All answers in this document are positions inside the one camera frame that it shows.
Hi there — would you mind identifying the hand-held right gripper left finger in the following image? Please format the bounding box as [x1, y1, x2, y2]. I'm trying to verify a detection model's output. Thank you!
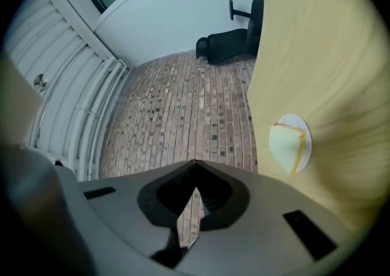
[76, 160, 196, 276]

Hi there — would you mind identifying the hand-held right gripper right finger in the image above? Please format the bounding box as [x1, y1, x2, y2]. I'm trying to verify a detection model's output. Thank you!
[175, 160, 368, 276]

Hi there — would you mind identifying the light wooden table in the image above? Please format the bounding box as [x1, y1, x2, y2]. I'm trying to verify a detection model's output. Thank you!
[246, 0, 386, 235]

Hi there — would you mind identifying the black office chair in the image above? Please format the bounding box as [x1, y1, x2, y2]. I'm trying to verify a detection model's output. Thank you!
[196, 0, 265, 65]

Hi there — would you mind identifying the pale sandwich slice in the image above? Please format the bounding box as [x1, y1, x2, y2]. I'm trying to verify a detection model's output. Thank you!
[268, 122, 307, 176]

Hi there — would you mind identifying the round metal ceiling fixture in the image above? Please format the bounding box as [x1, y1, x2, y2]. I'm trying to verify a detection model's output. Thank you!
[33, 74, 49, 93]

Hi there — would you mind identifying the white round plate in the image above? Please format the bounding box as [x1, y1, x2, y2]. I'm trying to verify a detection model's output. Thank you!
[269, 113, 313, 173]

